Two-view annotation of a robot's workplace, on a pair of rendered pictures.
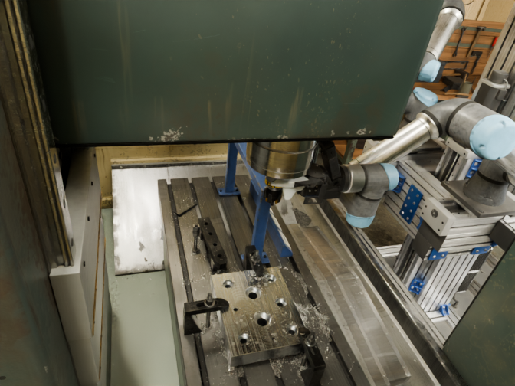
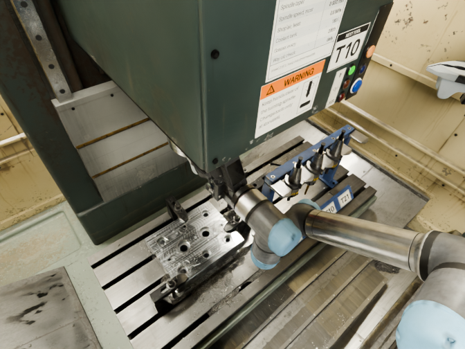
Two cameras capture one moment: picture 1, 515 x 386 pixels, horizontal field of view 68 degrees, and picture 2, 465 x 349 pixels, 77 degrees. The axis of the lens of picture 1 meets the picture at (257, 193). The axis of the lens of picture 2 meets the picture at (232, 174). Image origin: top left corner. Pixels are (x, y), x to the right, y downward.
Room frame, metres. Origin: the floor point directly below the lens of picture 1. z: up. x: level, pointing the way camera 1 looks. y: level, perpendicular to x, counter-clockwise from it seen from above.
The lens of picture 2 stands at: (0.68, -0.60, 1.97)
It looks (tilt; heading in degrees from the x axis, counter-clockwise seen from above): 48 degrees down; 69
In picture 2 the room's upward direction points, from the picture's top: 4 degrees clockwise
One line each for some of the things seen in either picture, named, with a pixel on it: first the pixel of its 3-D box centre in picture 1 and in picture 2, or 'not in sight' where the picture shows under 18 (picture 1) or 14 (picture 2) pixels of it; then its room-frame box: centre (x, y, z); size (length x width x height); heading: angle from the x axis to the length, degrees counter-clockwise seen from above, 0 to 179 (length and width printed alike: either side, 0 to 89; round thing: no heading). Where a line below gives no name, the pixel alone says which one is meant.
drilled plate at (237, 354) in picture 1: (257, 311); (195, 242); (0.76, -0.05, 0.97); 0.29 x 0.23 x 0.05; 21
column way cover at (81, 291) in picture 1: (92, 276); (139, 136); (0.64, 0.38, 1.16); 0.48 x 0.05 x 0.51; 21
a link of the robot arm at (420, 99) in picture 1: (421, 104); not in sight; (1.78, -0.70, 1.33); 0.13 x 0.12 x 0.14; 62
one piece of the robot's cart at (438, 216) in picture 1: (472, 212); not in sight; (1.31, -0.88, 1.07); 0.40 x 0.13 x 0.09; 111
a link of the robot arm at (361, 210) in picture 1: (359, 203); (271, 244); (0.91, -0.30, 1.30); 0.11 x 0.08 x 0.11; 25
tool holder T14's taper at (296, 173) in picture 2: not in sight; (296, 172); (1.11, -0.06, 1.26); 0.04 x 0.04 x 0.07
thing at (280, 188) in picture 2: not in sight; (281, 189); (1.06, -0.08, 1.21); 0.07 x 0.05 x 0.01; 111
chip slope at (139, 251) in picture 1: (212, 221); (305, 192); (1.40, 0.19, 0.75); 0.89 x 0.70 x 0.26; 111
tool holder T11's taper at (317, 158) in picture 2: not in sight; (317, 158); (1.21, -0.02, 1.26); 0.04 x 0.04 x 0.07
